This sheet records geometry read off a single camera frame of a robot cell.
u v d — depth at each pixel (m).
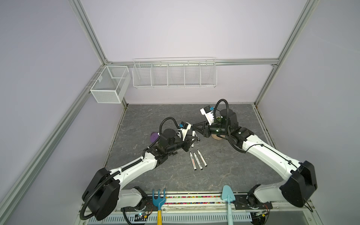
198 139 0.96
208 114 0.66
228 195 0.75
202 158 0.89
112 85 1.02
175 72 0.96
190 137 0.70
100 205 0.40
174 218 0.71
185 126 0.67
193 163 0.87
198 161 0.89
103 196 0.41
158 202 0.74
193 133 0.74
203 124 0.66
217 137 0.67
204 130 0.64
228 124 0.58
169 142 0.62
